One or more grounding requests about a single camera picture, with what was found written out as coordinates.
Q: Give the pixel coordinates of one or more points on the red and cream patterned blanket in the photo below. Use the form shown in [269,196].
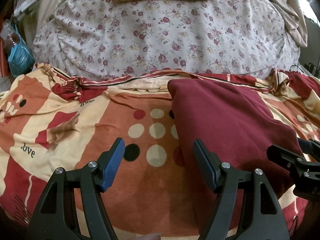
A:
[75,105]

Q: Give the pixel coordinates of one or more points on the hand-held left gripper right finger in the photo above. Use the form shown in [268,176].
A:
[206,165]

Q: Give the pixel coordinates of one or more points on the blue plastic bag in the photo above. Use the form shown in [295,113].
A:
[21,55]

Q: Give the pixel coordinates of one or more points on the clear plastic packet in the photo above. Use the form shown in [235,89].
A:
[25,5]

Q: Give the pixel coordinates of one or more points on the floral bed sheet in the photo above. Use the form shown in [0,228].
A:
[150,42]

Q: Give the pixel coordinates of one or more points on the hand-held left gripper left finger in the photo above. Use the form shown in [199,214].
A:
[113,165]

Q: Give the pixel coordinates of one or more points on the maroon garment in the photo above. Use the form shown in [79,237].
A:
[225,110]

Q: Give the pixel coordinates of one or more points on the beige cloth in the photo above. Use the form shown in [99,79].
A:
[287,10]

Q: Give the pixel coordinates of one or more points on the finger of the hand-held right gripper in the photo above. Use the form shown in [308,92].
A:
[282,153]
[310,146]

